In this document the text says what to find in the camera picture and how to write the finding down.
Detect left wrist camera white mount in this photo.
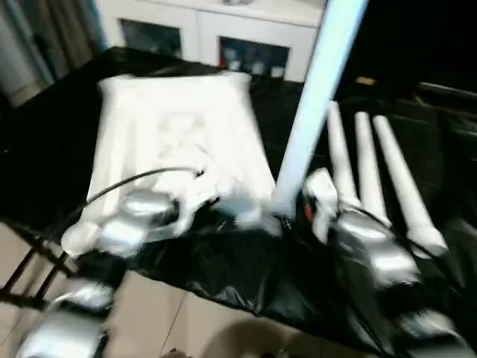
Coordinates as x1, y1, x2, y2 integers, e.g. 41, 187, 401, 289
163, 175, 224, 238

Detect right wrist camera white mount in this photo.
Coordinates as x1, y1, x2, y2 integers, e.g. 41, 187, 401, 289
303, 167, 338, 242

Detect grey curtain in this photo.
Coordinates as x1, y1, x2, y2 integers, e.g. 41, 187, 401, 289
0, 0, 109, 109

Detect white plastic table leg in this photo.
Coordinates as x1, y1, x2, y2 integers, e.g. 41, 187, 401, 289
372, 114, 448, 258
326, 101, 362, 210
353, 111, 392, 228
274, 0, 370, 219

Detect white plastic table top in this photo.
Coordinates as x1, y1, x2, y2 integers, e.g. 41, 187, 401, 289
85, 70, 279, 239

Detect black folding table frame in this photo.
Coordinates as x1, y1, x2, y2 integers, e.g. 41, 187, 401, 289
0, 245, 81, 310

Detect black table mat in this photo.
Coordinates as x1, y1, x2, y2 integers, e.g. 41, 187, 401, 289
0, 46, 477, 358

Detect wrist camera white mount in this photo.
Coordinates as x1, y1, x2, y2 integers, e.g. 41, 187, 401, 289
163, 175, 224, 238
303, 167, 338, 242

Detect white glass-door cabinet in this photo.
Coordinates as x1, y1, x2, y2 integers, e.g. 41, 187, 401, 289
95, 0, 325, 83

